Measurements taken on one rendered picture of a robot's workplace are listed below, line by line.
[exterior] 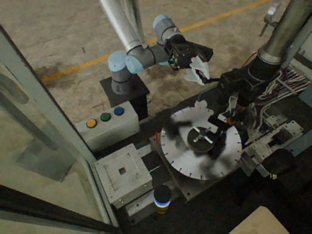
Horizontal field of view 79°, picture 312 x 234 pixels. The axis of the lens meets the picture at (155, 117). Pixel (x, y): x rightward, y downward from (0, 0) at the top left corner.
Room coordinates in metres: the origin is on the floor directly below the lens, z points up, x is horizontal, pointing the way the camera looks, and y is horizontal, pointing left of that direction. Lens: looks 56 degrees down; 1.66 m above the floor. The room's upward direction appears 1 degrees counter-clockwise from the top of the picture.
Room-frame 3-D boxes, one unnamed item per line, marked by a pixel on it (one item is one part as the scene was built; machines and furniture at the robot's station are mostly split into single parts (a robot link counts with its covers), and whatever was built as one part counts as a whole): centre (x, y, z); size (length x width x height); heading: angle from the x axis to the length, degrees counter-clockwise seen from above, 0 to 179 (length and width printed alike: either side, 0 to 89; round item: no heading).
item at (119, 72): (0.85, 0.20, 0.91); 0.13 x 0.12 x 0.14; 123
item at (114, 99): (0.85, 0.20, 0.37); 0.40 x 0.40 x 0.75; 29
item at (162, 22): (0.71, -0.05, 1.22); 0.11 x 0.08 x 0.09; 20
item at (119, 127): (0.49, 0.23, 0.82); 0.28 x 0.11 x 0.15; 119
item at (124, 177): (0.25, 0.14, 0.82); 0.18 x 0.18 x 0.15; 29
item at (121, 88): (0.85, 0.20, 0.80); 0.15 x 0.15 x 0.10
